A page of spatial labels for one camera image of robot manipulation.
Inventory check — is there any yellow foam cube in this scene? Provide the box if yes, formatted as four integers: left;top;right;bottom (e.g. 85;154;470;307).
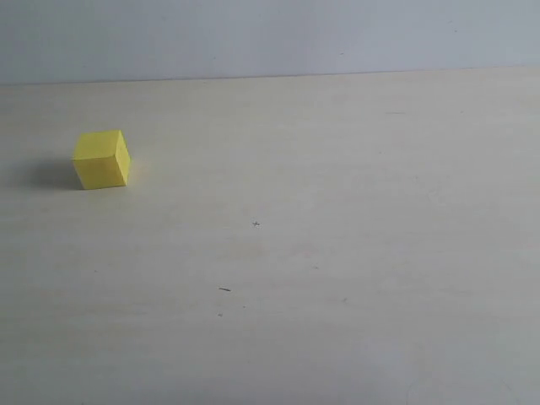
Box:
72;130;131;190

